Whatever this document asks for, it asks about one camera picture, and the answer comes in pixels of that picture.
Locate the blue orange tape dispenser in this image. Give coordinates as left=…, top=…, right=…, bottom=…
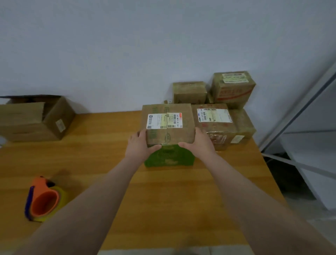
left=24, top=176, right=68, bottom=223

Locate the large green-printed cardboard box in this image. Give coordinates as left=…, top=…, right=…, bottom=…
left=141, top=103, right=196, bottom=168

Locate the squat red-printed cardboard box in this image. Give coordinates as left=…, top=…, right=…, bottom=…
left=209, top=71, right=257, bottom=110

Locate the person's left hand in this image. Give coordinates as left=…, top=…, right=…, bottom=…
left=124, top=129, right=163, bottom=169

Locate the stack of cardboard boxes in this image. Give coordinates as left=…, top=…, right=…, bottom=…
left=0, top=94, right=76, bottom=143

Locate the person's right forearm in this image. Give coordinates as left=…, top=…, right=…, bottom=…
left=202, top=155, right=336, bottom=255

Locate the grey metal frame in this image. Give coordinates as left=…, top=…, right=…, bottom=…
left=259, top=62, right=336, bottom=212

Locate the small box with white label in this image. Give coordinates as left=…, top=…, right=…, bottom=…
left=229, top=108, right=257, bottom=146

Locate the cube red-printed cardboard box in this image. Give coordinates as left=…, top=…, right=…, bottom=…
left=191, top=103, right=240, bottom=152

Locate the small open-flap cardboard box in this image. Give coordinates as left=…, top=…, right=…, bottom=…
left=172, top=81, right=209, bottom=105

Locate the person's right hand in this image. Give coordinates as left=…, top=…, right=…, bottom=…
left=178, top=126, right=217, bottom=165

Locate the wooden table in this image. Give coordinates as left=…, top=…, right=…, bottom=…
left=0, top=110, right=287, bottom=251

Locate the person's left forearm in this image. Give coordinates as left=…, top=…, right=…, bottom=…
left=16, top=158, right=142, bottom=255

